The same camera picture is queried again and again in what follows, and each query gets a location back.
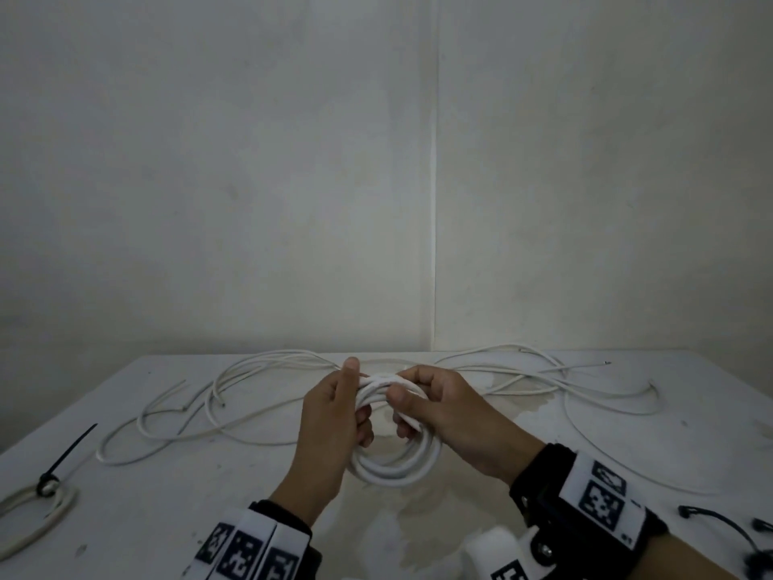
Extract person's right hand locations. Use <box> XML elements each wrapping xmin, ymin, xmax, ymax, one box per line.
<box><xmin>385</xmin><ymin>364</ymin><xmax>546</xmax><ymax>486</ymax></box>

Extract person's left hand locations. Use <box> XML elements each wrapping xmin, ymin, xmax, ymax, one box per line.
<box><xmin>289</xmin><ymin>357</ymin><xmax>375</xmax><ymax>505</ymax></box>

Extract black plastic zip tie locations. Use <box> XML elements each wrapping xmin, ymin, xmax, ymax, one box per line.
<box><xmin>35</xmin><ymin>423</ymin><xmax>99</xmax><ymax>499</ymax></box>

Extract bunch of black zip ties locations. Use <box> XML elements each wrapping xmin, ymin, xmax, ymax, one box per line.
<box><xmin>677</xmin><ymin>505</ymin><xmax>773</xmax><ymax>580</ymax></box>

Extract person's left forearm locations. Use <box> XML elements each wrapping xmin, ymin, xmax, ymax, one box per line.
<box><xmin>268</xmin><ymin>479</ymin><xmax>345</xmax><ymax>526</ymax></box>

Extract person's right forearm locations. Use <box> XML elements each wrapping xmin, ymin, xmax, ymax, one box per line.
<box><xmin>639</xmin><ymin>534</ymin><xmax>756</xmax><ymax>580</ymax></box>

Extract black left wristband white markers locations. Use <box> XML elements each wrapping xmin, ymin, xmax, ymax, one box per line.
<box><xmin>180</xmin><ymin>499</ymin><xmax>322</xmax><ymax>580</ymax></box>

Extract black wristband white markers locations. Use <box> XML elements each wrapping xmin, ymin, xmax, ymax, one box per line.
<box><xmin>180</xmin><ymin>499</ymin><xmax>322</xmax><ymax>580</ymax></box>
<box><xmin>510</xmin><ymin>442</ymin><xmax>668</xmax><ymax>580</ymax></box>

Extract black right wristband white markers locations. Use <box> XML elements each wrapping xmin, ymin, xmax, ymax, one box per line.
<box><xmin>510</xmin><ymin>442</ymin><xmax>668</xmax><ymax>580</ymax></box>

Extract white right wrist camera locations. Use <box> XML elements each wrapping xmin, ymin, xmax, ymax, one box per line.
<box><xmin>461</xmin><ymin>524</ymin><xmax>544</xmax><ymax>580</ymax></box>

